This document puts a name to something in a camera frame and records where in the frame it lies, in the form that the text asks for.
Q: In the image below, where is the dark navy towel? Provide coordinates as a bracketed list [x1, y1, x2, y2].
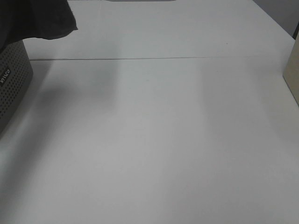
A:
[0, 0, 78, 50]

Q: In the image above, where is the grey perforated plastic basket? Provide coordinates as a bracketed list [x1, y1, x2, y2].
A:
[0, 41, 33, 133]

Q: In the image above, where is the beige box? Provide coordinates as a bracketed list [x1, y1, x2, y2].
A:
[283, 36, 299, 104]

